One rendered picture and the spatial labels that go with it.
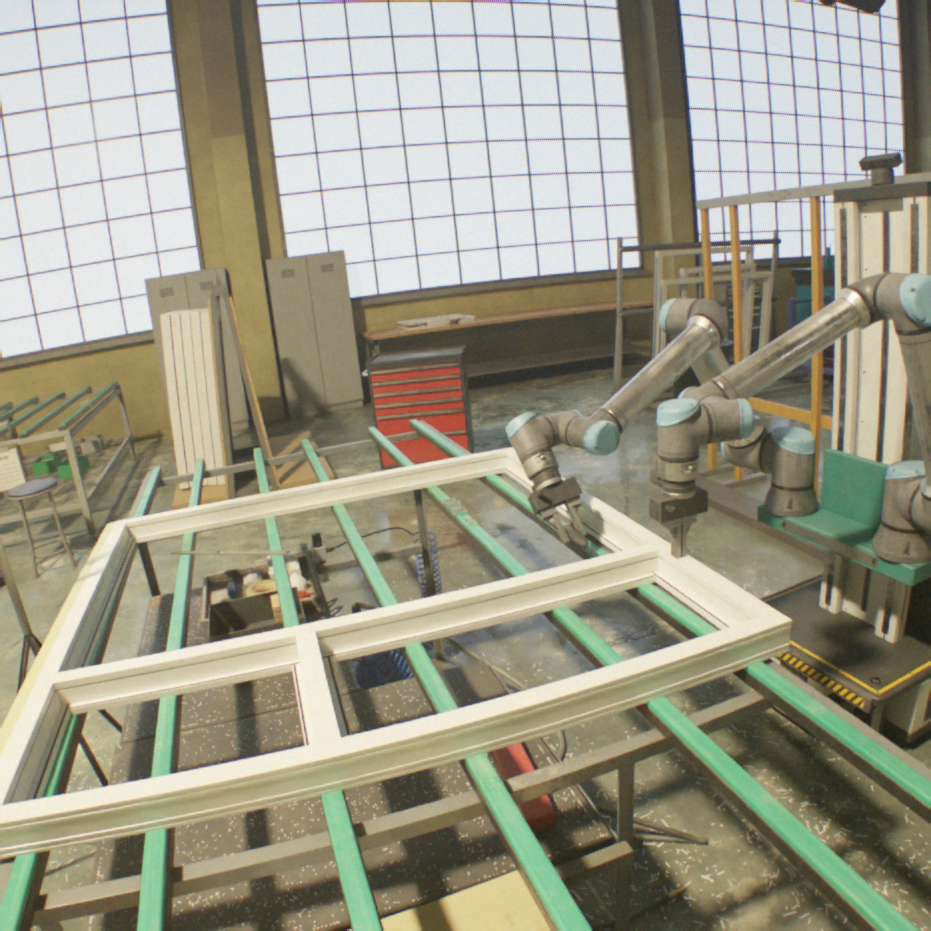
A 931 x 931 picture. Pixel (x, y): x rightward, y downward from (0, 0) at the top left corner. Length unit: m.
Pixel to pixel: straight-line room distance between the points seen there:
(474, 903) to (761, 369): 1.29
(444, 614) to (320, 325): 7.26
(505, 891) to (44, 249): 8.78
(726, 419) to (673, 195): 9.16
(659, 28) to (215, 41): 6.00
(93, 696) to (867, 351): 2.35
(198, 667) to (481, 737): 0.63
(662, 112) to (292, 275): 5.67
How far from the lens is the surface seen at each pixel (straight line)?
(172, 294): 8.55
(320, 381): 8.66
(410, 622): 1.50
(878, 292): 1.87
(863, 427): 2.51
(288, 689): 1.96
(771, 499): 2.51
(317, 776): 1.14
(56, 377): 9.33
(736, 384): 1.71
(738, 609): 1.47
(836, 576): 2.68
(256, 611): 2.32
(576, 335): 10.20
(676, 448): 1.52
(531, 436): 1.83
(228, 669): 1.51
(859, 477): 2.45
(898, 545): 2.21
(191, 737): 1.88
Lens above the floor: 1.63
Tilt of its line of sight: 17 degrees down
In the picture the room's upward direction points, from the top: 6 degrees counter-clockwise
